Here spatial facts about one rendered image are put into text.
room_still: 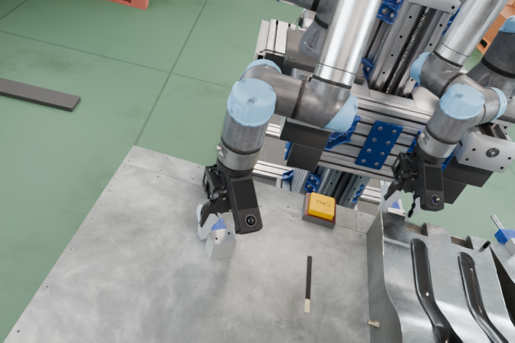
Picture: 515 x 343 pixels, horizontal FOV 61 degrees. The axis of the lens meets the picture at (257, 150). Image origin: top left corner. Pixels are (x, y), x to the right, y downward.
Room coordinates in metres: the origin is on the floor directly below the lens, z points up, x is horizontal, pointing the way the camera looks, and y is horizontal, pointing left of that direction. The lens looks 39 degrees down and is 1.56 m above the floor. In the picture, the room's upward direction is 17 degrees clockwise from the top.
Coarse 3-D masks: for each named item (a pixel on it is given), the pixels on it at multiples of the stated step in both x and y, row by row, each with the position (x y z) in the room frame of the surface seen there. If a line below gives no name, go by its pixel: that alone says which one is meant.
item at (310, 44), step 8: (312, 24) 1.17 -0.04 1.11; (320, 24) 1.14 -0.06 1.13; (328, 24) 1.13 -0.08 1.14; (304, 32) 1.18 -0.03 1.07; (312, 32) 1.15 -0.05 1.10; (320, 32) 1.13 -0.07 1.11; (304, 40) 1.15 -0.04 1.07; (312, 40) 1.14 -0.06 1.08; (320, 40) 1.12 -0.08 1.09; (304, 48) 1.13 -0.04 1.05; (312, 48) 1.12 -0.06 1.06; (320, 48) 1.11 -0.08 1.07; (312, 56) 1.11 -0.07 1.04
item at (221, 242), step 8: (216, 224) 0.62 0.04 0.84; (224, 224) 0.62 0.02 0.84; (216, 232) 0.59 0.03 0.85; (224, 232) 0.59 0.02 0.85; (232, 232) 0.60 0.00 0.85; (208, 240) 0.58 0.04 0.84; (216, 240) 0.57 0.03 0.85; (224, 240) 0.57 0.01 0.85; (232, 240) 0.58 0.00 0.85; (208, 248) 0.57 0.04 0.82; (216, 248) 0.56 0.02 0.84; (224, 248) 0.57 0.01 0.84; (232, 248) 0.58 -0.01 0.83; (208, 256) 0.56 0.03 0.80; (216, 256) 0.56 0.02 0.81; (224, 256) 0.57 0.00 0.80
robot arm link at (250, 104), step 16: (256, 80) 0.63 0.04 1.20; (240, 96) 0.58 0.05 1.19; (256, 96) 0.58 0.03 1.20; (272, 96) 0.60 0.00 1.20; (240, 112) 0.57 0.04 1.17; (256, 112) 0.57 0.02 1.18; (272, 112) 0.60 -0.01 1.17; (224, 128) 0.59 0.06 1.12; (240, 128) 0.57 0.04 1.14; (256, 128) 0.58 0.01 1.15; (224, 144) 0.58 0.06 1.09; (240, 144) 0.57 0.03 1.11; (256, 144) 0.58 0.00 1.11
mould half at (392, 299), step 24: (384, 216) 0.75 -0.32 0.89; (384, 240) 0.67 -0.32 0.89; (408, 240) 0.69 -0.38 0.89; (432, 240) 0.71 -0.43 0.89; (480, 240) 0.76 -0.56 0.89; (384, 264) 0.61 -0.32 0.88; (408, 264) 0.63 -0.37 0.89; (432, 264) 0.65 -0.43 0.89; (456, 264) 0.67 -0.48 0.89; (480, 264) 0.68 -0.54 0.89; (384, 288) 0.55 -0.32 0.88; (408, 288) 0.57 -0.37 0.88; (456, 288) 0.60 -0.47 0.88; (384, 312) 0.50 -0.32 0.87; (408, 312) 0.49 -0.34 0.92; (456, 312) 0.54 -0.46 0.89; (504, 312) 0.58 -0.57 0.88; (384, 336) 0.46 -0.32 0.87; (408, 336) 0.43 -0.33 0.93; (432, 336) 0.44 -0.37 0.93; (480, 336) 0.48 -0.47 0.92; (504, 336) 0.50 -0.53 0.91
